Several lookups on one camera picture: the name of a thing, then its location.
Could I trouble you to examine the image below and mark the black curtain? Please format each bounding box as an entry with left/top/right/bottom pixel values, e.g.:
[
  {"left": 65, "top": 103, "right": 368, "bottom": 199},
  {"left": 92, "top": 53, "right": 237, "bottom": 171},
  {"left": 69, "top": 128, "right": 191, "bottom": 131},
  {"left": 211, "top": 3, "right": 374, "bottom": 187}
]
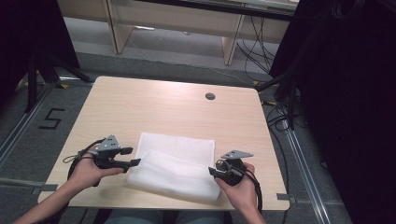
[
  {"left": 0, "top": 0, "right": 81, "bottom": 108},
  {"left": 268, "top": 0, "right": 396, "bottom": 224}
]

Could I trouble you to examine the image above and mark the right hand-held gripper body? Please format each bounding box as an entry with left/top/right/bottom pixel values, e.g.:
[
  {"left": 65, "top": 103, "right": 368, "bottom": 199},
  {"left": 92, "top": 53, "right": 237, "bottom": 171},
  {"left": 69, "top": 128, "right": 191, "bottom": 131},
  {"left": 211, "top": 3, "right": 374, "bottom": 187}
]
[{"left": 216, "top": 149, "right": 254, "bottom": 188}]

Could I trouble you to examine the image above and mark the grey metal floor rail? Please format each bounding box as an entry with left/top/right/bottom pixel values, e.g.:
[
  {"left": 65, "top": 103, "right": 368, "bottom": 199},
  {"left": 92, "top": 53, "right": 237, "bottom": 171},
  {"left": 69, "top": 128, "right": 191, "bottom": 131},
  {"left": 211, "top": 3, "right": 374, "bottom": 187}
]
[
  {"left": 280, "top": 119, "right": 332, "bottom": 224},
  {"left": 0, "top": 83, "right": 54, "bottom": 170}
]

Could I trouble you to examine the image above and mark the person's left hand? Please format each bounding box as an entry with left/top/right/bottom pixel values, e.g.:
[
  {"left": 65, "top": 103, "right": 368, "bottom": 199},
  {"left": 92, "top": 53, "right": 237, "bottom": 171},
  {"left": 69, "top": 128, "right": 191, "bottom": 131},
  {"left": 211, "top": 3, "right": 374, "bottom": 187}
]
[{"left": 68, "top": 153, "right": 124, "bottom": 191}]

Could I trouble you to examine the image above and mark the white cloth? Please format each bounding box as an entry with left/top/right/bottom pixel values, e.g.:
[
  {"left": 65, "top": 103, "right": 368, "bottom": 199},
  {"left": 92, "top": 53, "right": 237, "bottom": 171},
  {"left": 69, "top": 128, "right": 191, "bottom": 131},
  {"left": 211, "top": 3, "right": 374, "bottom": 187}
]
[{"left": 125, "top": 132, "right": 222, "bottom": 203}]

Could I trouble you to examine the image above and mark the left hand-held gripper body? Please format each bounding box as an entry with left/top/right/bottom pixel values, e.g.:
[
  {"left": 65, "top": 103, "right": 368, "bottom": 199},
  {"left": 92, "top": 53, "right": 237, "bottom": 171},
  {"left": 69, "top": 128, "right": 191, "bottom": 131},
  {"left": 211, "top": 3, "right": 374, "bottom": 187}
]
[{"left": 88, "top": 134, "right": 126, "bottom": 171}]

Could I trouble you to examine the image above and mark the black metal stand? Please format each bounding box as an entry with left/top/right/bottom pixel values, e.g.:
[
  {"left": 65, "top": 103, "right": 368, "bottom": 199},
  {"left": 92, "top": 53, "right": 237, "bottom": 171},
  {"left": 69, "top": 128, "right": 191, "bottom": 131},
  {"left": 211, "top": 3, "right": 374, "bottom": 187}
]
[
  {"left": 25, "top": 50, "right": 94, "bottom": 114},
  {"left": 255, "top": 70, "right": 301, "bottom": 131}
]

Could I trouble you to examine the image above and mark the person's right hand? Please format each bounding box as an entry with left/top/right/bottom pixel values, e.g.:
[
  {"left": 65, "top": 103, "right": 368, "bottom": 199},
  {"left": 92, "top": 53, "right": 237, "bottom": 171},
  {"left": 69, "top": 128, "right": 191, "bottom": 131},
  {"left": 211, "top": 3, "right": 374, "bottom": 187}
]
[{"left": 215, "top": 161, "right": 260, "bottom": 213}]

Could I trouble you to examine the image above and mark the light wooden desk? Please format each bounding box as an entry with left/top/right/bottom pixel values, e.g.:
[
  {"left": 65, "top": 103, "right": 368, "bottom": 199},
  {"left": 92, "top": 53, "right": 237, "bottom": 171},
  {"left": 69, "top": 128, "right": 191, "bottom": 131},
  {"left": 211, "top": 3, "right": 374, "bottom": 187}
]
[{"left": 57, "top": 0, "right": 301, "bottom": 66}]

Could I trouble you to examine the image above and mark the bundle of black floor cables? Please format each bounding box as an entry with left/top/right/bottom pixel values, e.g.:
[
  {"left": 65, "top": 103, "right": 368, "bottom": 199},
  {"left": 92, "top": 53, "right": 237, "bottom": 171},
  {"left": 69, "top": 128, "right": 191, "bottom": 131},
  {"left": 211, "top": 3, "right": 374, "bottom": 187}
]
[{"left": 235, "top": 15, "right": 277, "bottom": 77}]

